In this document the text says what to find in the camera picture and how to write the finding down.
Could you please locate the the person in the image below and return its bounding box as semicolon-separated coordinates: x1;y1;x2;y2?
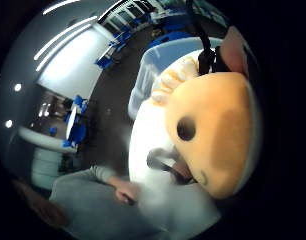
48;165;224;240

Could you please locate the translucent plastic storage bin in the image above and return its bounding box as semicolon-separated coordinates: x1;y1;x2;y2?
127;36;225;122

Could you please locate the orange plush toy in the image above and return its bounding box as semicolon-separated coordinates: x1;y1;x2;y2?
150;25;263;201

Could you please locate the black cable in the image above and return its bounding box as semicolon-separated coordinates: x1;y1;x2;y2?
185;0;211;54

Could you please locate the white round table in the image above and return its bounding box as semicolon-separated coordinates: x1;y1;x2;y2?
17;125;78;155

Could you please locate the long ceiling light strip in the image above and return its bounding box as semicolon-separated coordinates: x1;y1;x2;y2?
32;14;99;62
42;0;81;16

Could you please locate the blue chair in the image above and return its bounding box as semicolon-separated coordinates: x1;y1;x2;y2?
108;30;131;48
94;54;115;70
61;121;88;148
72;94;89;114

